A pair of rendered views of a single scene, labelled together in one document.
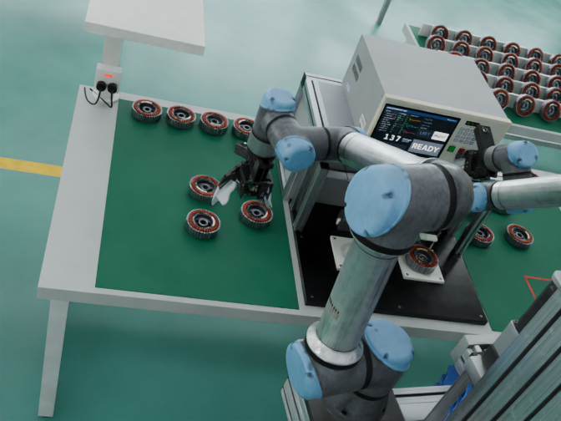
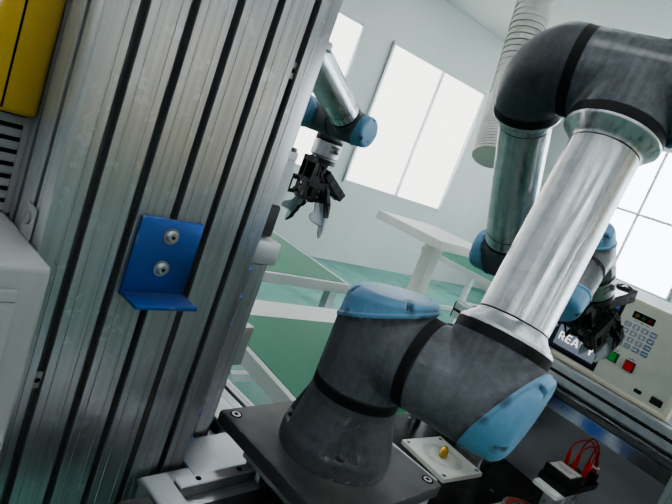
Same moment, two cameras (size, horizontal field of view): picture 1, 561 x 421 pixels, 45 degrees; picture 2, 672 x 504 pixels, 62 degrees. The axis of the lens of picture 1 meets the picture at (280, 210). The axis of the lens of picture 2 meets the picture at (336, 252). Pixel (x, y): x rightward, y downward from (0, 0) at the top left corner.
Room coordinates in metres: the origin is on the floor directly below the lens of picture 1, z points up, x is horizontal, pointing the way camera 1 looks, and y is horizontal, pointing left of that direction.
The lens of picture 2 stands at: (0.88, -1.36, 1.42)
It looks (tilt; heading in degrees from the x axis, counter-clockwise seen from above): 11 degrees down; 70
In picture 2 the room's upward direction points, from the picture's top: 21 degrees clockwise
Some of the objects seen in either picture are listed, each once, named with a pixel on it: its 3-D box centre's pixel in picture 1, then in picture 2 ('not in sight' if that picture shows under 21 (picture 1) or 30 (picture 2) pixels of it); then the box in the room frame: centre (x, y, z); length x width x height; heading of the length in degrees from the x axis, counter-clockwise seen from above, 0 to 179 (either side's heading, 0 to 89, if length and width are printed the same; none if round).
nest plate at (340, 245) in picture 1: (354, 255); (441, 458); (1.72, -0.29, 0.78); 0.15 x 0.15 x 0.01; 20
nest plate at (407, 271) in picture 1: (418, 264); not in sight; (1.81, -0.52, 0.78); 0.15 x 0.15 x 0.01; 20
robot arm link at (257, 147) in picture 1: (265, 142); (326, 151); (1.29, 0.09, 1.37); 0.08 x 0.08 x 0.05
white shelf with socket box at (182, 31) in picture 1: (138, 67); (416, 284); (1.99, 0.65, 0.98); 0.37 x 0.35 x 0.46; 110
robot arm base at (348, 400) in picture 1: (361, 386); not in sight; (0.96, -0.31, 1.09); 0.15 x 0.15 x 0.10
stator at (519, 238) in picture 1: (518, 236); not in sight; (2.21, -0.91, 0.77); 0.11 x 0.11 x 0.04
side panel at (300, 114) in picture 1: (295, 141); not in sight; (2.03, 0.04, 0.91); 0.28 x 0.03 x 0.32; 20
